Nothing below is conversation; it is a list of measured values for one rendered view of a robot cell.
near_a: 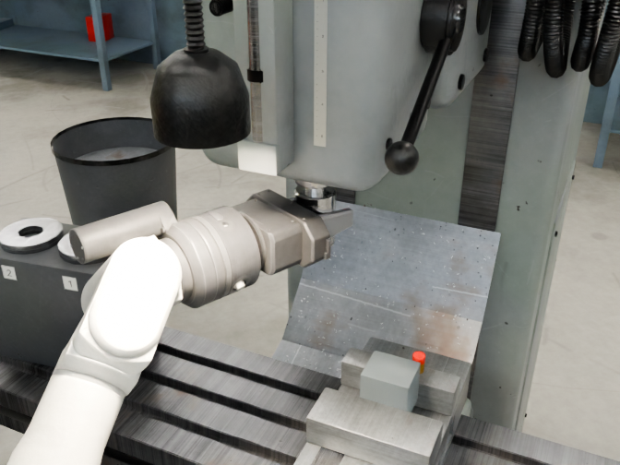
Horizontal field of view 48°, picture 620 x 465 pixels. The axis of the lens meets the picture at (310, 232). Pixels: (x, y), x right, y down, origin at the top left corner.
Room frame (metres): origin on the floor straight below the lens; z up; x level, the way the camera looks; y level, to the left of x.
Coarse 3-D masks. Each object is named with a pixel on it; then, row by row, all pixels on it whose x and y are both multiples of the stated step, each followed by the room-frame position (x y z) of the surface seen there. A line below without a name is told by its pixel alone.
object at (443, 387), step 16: (352, 352) 0.73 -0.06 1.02; (368, 352) 0.73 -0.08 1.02; (400, 352) 0.78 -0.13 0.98; (432, 352) 0.78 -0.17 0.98; (352, 368) 0.71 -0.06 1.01; (432, 368) 0.75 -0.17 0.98; (448, 368) 0.75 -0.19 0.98; (464, 368) 0.75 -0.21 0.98; (352, 384) 0.71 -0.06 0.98; (432, 384) 0.67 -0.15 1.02; (448, 384) 0.67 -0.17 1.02; (464, 384) 0.72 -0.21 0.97; (432, 400) 0.66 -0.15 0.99; (448, 400) 0.65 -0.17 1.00; (464, 400) 0.74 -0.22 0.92; (432, 416) 0.65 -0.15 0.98; (448, 416) 0.65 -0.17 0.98; (448, 432) 0.67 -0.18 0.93; (304, 448) 0.60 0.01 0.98; (320, 448) 0.60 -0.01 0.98; (448, 448) 0.66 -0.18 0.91; (304, 464) 0.58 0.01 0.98; (320, 464) 0.58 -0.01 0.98; (336, 464) 0.58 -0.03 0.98; (352, 464) 0.58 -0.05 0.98; (368, 464) 0.58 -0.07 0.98
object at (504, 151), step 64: (512, 0) 0.98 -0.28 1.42; (576, 0) 0.95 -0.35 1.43; (512, 64) 0.98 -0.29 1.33; (448, 128) 1.01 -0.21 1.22; (512, 128) 0.97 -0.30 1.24; (576, 128) 1.16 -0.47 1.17; (384, 192) 1.05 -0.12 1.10; (448, 192) 1.01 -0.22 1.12; (512, 192) 0.97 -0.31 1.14; (512, 256) 0.96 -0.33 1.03; (512, 320) 0.96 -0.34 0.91; (512, 384) 0.95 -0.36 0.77
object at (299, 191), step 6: (300, 186) 0.71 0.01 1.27; (330, 186) 0.71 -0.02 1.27; (294, 192) 0.70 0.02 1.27; (300, 192) 0.69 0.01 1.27; (306, 192) 0.69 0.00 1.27; (324, 192) 0.69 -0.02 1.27; (330, 192) 0.69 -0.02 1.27; (294, 198) 0.69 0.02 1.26; (300, 198) 0.68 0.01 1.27; (306, 198) 0.68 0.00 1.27; (312, 198) 0.68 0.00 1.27; (318, 198) 0.68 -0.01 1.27; (324, 198) 0.68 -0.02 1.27; (330, 198) 0.68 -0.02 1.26; (306, 204) 0.68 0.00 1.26; (312, 204) 0.68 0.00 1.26; (318, 204) 0.68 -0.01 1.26; (324, 204) 0.68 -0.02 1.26
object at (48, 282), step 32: (32, 224) 0.92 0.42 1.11; (64, 224) 0.95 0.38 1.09; (0, 256) 0.85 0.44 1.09; (32, 256) 0.85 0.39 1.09; (64, 256) 0.84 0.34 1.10; (0, 288) 0.85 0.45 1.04; (32, 288) 0.83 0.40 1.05; (64, 288) 0.82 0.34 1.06; (0, 320) 0.85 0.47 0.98; (32, 320) 0.84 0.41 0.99; (64, 320) 0.82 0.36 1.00; (0, 352) 0.86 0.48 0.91; (32, 352) 0.84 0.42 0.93
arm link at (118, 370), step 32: (128, 256) 0.52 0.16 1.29; (160, 256) 0.53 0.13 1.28; (96, 288) 0.50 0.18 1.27; (128, 288) 0.50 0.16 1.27; (160, 288) 0.51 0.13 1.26; (96, 320) 0.47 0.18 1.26; (128, 320) 0.48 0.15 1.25; (160, 320) 0.49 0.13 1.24; (64, 352) 0.47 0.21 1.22; (96, 352) 0.46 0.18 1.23; (128, 352) 0.46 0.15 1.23; (128, 384) 0.46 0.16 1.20
